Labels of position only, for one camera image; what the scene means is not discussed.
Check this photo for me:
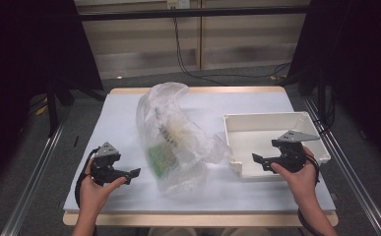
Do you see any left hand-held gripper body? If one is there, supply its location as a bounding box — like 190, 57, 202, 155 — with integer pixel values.
89, 142, 130, 187

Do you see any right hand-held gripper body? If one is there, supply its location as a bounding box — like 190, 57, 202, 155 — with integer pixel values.
269, 130, 321, 174

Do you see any green snack packet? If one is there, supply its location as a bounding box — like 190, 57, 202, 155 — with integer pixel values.
146, 142, 180, 180

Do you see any clear plastic bag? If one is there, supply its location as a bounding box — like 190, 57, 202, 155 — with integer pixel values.
135, 82, 233, 195

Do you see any person's right hand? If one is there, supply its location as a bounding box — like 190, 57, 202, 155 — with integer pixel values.
270, 146, 319, 208

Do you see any person's left hand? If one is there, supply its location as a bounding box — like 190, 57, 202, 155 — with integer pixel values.
78, 158, 128, 216

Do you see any white plastic tray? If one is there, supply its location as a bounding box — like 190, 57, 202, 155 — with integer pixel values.
222, 110, 332, 180

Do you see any pale packet with dark print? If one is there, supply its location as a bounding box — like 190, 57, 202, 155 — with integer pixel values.
154, 107, 194, 149

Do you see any wooden table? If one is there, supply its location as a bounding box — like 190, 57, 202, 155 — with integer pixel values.
62, 86, 340, 228

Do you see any black metal stand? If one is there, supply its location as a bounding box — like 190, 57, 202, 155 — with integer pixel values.
44, 80, 107, 138

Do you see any black curtain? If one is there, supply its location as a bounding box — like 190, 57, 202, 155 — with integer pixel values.
0, 0, 104, 200
286, 0, 381, 173

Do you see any black horizontal bar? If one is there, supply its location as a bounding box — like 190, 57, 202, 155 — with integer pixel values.
77, 5, 311, 22

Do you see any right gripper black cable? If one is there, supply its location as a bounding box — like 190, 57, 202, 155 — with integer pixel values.
296, 152, 322, 236

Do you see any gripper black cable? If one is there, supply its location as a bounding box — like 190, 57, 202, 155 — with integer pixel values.
74, 147, 99, 209
296, 152, 322, 236

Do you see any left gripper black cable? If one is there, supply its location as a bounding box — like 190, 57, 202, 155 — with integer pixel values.
74, 147, 99, 209

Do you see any metal floor rail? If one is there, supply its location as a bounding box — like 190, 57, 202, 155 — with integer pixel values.
303, 97, 381, 236
0, 120, 67, 236

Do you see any black hanging wall cable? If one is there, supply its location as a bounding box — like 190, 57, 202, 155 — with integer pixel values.
172, 16, 292, 87

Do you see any white wall outlet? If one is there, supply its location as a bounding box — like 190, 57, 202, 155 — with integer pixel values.
165, 0, 192, 10

